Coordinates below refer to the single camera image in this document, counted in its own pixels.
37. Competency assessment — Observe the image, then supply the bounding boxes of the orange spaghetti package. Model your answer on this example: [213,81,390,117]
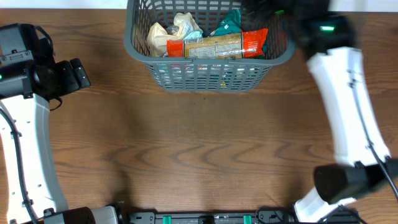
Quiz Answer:
[167,29,268,59]

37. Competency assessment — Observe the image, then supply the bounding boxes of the light teal small packet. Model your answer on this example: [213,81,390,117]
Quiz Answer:
[183,30,203,40]

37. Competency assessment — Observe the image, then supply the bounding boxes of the beige Pantree snack bag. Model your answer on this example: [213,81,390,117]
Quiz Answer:
[147,12,203,57]

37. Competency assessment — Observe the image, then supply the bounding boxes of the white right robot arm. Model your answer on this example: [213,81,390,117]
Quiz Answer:
[243,0,397,223]

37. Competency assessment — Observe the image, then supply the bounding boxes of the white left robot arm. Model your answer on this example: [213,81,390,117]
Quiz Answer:
[1,23,121,224]

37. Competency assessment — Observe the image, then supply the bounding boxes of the green coffee snack bag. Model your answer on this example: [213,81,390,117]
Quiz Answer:
[209,9,269,59]

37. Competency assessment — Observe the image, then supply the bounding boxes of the grey plastic basket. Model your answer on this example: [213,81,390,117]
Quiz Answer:
[124,0,295,91]

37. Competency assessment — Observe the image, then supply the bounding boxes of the black cable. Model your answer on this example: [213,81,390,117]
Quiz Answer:
[255,205,293,224]

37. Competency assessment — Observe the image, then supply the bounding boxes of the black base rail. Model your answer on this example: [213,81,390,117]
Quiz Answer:
[119,203,361,224]

